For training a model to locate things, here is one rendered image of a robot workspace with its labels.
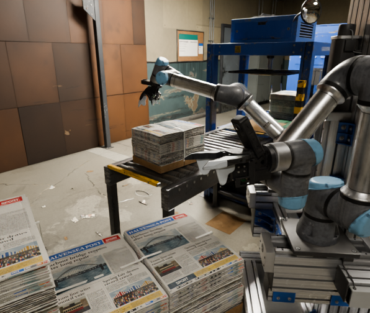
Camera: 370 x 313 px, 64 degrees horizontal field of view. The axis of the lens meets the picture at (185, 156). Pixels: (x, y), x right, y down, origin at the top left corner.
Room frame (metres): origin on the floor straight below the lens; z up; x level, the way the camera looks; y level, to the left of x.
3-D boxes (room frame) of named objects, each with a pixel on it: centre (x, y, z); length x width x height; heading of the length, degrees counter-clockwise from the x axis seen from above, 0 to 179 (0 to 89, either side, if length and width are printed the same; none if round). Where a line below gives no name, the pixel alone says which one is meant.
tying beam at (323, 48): (2.85, -0.78, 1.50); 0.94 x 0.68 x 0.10; 50
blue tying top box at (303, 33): (2.85, -0.78, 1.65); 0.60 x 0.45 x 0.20; 50
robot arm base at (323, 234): (0.97, -0.50, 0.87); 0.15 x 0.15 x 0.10
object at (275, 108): (3.29, -1.15, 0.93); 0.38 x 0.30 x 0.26; 140
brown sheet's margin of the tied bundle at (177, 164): (1.75, 0.18, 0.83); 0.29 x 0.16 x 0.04; 44
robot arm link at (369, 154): (0.84, -0.55, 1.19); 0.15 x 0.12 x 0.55; 21
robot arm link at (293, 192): (0.76, -0.30, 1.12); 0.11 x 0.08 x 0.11; 21
